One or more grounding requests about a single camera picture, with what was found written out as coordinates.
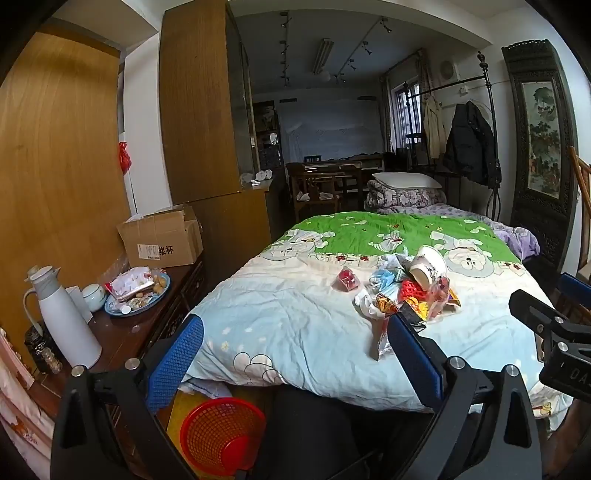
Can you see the dark wooden chair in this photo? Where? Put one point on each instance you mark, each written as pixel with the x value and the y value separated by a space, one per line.
pixel 314 194

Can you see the white cloths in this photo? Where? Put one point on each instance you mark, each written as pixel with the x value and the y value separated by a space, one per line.
pixel 263 176

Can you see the carved dark wooden dresser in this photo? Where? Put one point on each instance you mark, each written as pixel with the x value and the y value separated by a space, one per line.
pixel 134 332

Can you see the clear plastic wrapper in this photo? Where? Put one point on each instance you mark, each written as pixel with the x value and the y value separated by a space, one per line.
pixel 387 337

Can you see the wooden rail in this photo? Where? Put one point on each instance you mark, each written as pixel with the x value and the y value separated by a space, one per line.
pixel 582 184

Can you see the dark framed painted panel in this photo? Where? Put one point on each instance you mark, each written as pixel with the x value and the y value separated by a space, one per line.
pixel 542 138

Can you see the dark glass jar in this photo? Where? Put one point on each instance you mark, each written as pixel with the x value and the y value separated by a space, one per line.
pixel 34 346

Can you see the pale green lidded cup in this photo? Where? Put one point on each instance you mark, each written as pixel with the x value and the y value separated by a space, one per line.
pixel 93 297

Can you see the black metal bed frame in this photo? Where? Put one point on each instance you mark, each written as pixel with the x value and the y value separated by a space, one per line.
pixel 493 110

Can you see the floral window curtain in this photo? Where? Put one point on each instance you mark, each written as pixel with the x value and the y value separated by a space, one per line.
pixel 385 110

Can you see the pink plastic bag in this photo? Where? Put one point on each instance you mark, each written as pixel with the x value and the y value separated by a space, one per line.
pixel 439 297

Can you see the clear packet with red pieces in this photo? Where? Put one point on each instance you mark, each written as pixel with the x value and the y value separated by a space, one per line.
pixel 347 280

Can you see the dark shelf with items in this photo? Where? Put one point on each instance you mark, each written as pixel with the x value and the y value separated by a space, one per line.
pixel 268 138

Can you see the red plastic mesh basket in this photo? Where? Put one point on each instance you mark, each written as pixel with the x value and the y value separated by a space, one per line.
pixel 221 434

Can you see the yellow snack wrapper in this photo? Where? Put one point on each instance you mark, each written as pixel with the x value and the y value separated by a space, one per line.
pixel 387 303

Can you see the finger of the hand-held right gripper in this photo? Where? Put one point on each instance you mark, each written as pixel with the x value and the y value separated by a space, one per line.
pixel 535 310
pixel 575 286

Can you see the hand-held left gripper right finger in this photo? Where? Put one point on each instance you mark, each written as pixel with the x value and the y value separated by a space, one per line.
pixel 413 362

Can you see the brown cardboard box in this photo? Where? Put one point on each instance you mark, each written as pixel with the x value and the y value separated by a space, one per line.
pixel 159 240

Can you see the cartoon printed quilt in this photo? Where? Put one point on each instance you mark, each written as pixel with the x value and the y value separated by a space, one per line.
pixel 300 314

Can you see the beige coat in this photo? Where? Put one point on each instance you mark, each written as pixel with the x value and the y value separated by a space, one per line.
pixel 434 124

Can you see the round white wall vent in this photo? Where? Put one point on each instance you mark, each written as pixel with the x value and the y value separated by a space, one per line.
pixel 448 69

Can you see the pink printed curtain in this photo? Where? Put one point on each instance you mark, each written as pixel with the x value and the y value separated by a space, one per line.
pixel 23 415

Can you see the blue plate of snacks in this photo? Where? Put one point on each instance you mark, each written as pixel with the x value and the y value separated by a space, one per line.
pixel 138 302

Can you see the white thermos jug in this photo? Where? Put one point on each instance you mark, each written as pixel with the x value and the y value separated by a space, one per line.
pixel 67 323

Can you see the white wall cloth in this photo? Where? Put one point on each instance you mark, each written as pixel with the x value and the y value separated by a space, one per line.
pixel 332 124

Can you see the small white box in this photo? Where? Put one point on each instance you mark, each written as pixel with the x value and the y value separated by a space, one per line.
pixel 76 297

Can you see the fluorescent ceiling lamp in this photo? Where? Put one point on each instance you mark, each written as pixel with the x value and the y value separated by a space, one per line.
pixel 322 55

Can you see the dark wooden desk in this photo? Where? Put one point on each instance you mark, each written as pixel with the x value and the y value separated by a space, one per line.
pixel 360 166

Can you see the black jacket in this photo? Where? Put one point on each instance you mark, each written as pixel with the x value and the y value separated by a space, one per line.
pixel 471 143

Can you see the ceiling track light rail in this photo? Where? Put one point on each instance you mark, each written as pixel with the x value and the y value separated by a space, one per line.
pixel 364 46
pixel 285 46

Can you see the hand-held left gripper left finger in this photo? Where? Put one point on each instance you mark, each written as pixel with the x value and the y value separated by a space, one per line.
pixel 178 364

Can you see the wooden door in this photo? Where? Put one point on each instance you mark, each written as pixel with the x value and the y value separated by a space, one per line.
pixel 60 161

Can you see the window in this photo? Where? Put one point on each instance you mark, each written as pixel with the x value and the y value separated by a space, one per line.
pixel 408 110

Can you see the tall wooden cabinet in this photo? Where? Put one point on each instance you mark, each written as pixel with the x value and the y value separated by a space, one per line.
pixel 198 101

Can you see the pink and white snack bag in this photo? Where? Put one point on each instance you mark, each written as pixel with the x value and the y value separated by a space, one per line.
pixel 129 281

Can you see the red wall ornament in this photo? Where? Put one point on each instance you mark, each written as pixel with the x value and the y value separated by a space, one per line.
pixel 124 157

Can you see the white tissue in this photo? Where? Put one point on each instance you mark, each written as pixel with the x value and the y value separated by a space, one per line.
pixel 369 304

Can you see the folded floral quilt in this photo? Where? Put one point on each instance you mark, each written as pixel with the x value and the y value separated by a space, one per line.
pixel 401 198

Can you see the white pillow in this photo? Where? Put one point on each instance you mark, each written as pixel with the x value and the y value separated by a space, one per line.
pixel 406 180

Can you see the small clear glass jar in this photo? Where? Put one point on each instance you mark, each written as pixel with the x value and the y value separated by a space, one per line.
pixel 51 362

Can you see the white paper cup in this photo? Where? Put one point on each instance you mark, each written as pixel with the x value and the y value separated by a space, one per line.
pixel 427 267

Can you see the blue face mask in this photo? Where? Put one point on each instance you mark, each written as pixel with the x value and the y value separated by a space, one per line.
pixel 384 278

